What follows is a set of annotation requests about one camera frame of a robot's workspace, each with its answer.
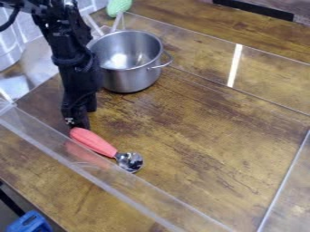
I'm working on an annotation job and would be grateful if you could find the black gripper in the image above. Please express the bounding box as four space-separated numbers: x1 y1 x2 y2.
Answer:
52 51 101 129

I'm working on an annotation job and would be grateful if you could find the pink handled metal spoon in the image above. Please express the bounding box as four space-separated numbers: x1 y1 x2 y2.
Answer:
69 127 144 173

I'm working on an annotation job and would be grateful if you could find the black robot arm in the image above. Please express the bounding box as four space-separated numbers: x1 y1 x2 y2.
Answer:
0 0 101 130

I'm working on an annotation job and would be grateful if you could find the stainless steel pot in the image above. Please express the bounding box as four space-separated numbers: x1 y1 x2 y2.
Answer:
88 30 174 93

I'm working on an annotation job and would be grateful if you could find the white patterned curtain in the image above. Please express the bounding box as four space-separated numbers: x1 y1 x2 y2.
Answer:
0 0 109 72

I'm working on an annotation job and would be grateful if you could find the clear acrylic barrier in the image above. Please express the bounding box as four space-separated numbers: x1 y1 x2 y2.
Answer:
0 104 231 232

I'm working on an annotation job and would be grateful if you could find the green textured object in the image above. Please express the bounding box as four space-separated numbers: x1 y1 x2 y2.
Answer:
107 0 133 17

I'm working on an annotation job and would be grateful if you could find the blue plastic crate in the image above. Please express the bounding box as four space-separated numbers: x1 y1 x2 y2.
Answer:
5 210 53 232

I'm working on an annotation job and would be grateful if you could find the black bar on table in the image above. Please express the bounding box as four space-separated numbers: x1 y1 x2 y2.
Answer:
212 0 294 22

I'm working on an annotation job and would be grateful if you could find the black cable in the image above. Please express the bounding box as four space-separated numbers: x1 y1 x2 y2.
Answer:
0 5 21 33

